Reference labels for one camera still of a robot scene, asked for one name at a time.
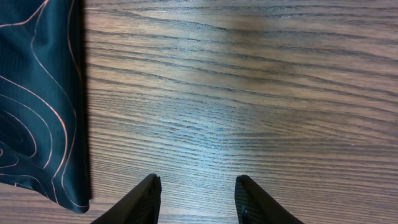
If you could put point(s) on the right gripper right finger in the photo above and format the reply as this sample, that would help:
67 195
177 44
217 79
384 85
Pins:
255 206

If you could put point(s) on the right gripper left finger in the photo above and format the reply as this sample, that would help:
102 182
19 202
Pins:
140 206

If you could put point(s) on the black printed cycling jersey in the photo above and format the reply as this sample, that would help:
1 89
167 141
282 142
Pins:
43 100

